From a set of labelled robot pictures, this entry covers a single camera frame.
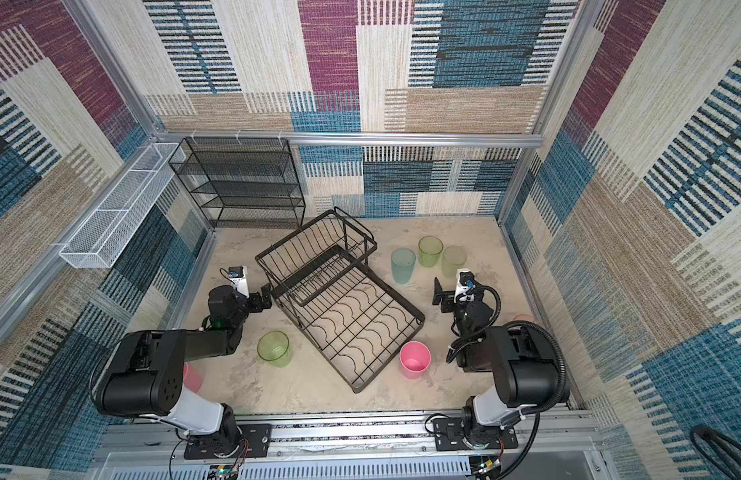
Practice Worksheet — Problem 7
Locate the bright green translucent cup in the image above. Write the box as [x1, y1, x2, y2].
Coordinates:
[418, 235, 444, 268]

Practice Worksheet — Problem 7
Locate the teal translucent cup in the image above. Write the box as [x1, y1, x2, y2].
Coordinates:
[391, 248, 417, 284]

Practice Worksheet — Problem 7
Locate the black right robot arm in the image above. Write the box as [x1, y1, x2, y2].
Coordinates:
[426, 270, 570, 451]

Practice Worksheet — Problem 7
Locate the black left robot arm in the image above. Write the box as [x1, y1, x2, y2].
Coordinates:
[88, 284, 272, 458]

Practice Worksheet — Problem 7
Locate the pale green translucent cup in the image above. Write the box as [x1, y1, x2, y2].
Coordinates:
[442, 246, 467, 279]

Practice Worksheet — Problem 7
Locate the opaque pink cup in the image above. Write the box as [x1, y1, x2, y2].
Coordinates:
[399, 341, 432, 380]

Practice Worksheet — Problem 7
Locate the translucent pink cup right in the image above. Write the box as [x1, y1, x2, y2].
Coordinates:
[513, 314, 537, 323]

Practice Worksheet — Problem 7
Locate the pink cup left edge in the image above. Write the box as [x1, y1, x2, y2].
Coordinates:
[182, 363, 204, 393]

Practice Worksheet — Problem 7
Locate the black mesh shelf unit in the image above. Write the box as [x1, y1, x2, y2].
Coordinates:
[168, 137, 306, 229]

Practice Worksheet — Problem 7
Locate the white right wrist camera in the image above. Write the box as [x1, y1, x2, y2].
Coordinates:
[455, 268, 476, 303]

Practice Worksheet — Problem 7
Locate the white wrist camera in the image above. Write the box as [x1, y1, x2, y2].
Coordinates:
[455, 268, 476, 303]
[228, 266, 250, 297]

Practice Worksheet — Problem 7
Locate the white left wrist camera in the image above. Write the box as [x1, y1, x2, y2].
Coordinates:
[228, 266, 250, 297]

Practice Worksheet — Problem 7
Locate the black wire dish rack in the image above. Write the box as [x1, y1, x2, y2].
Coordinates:
[256, 207, 426, 393]

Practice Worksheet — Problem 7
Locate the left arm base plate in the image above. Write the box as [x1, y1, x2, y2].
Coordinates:
[182, 424, 272, 460]

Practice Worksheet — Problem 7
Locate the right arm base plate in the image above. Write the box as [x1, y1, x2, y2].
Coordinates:
[425, 416, 519, 451]

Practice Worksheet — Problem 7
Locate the white wire wall basket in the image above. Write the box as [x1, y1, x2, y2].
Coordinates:
[60, 143, 178, 269]

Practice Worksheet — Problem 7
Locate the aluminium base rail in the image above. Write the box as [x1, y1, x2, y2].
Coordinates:
[86, 407, 619, 479]

